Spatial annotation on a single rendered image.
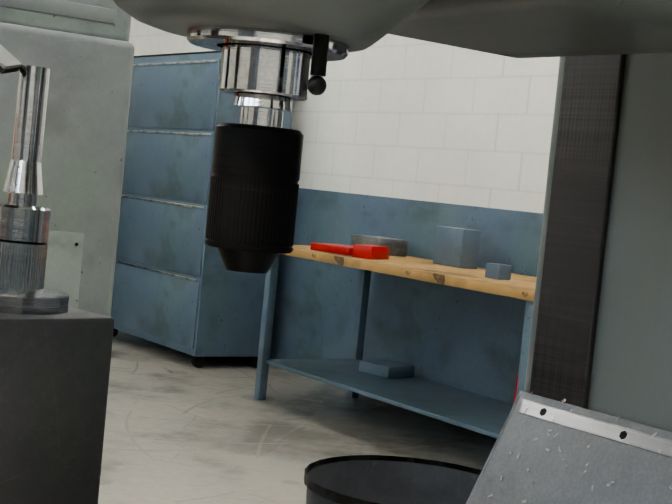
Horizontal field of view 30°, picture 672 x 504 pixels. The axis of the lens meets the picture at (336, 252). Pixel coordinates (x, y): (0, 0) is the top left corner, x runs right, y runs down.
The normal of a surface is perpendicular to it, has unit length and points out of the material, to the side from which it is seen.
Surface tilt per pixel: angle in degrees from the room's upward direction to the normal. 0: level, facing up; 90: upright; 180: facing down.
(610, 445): 63
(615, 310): 90
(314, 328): 90
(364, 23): 131
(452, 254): 90
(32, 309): 90
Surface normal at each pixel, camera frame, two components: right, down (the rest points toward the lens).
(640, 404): -0.81, -0.05
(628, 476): -0.68, -0.50
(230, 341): 0.57, 0.10
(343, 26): 0.44, 0.70
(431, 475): -0.17, -0.03
